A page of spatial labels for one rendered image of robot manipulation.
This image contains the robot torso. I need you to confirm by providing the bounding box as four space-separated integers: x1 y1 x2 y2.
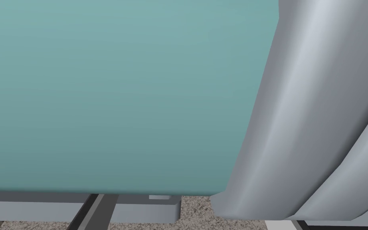
209 0 368 222

